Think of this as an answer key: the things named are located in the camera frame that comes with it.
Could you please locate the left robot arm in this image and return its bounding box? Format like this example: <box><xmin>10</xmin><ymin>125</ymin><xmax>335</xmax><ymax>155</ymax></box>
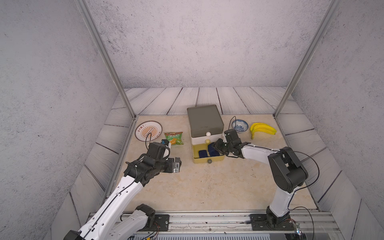
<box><xmin>64</xmin><ymin>140</ymin><xmax>182</xmax><ymax>240</ymax></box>

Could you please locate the right frame post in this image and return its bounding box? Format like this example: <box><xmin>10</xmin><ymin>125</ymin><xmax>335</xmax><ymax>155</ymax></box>
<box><xmin>273</xmin><ymin>0</ymin><xmax>342</xmax><ymax>120</ymax></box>

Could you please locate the navy brooch box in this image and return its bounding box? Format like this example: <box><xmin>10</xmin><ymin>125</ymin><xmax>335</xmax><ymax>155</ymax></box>
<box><xmin>199</xmin><ymin>150</ymin><xmax>209</xmax><ymax>159</ymax></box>
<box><xmin>208</xmin><ymin>143</ymin><xmax>216</xmax><ymax>152</ymax></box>
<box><xmin>209</xmin><ymin>149</ymin><xmax>220</xmax><ymax>157</ymax></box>

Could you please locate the three-tier drawer cabinet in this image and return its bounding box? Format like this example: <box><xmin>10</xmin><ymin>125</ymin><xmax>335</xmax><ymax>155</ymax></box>
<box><xmin>187</xmin><ymin>105</ymin><xmax>225</xmax><ymax>164</ymax></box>

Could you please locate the frame post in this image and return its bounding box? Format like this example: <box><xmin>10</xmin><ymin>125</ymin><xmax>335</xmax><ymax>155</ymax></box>
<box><xmin>75</xmin><ymin>0</ymin><xmax>136</xmax><ymax>118</ymax></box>
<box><xmin>273</xmin><ymin>0</ymin><xmax>342</xmax><ymax>120</ymax></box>

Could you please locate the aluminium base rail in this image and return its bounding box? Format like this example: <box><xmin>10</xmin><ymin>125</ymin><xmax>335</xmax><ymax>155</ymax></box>
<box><xmin>131</xmin><ymin>210</ymin><xmax>344</xmax><ymax>240</ymax></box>

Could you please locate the left frame post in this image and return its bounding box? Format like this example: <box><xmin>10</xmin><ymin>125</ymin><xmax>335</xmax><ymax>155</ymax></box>
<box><xmin>75</xmin><ymin>0</ymin><xmax>136</xmax><ymax>118</ymax></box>

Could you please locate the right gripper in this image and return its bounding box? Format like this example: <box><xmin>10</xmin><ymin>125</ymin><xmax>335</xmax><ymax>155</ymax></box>
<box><xmin>210</xmin><ymin>138</ymin><xmax>234</xmax><ymax>156</ymax></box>

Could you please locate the blue white porcelain bowl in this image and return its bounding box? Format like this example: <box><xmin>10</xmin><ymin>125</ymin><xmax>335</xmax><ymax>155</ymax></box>
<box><xmin>232</xmin><ymin>120</ymin><xmax>249</xmax><ymax>133</ymax></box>

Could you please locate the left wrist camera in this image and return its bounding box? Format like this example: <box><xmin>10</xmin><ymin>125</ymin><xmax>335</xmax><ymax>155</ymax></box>
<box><xmin>147</xmin><ymin>140</ymin><xmax>171</xmax><ymax>161</ymax></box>

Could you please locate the round patterned plate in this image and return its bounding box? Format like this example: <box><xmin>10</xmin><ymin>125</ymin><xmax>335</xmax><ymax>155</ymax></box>
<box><xmin>135</xmin><ymin>121</ymin><xmax>163</xmax><ymax>142</ymax></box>

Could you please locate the green snack bag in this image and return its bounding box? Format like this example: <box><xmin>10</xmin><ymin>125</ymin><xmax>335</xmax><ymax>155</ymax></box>
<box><xmin>165</xmin><ymin>132</ymin><xmax>184</xmax><ymax>146</ymax></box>

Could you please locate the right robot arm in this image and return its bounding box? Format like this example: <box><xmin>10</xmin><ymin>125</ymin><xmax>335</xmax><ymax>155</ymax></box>
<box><xmin>214</xmin><ymin>129</ymin><xmax>308</xmax><ymax>230</ymax></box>

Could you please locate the yellow banana bunch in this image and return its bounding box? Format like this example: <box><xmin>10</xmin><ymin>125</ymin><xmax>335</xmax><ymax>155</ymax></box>
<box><xmin>250</xmin><ymin>123</ymin><xmax>277</xmax><ymax>140</ymax></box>

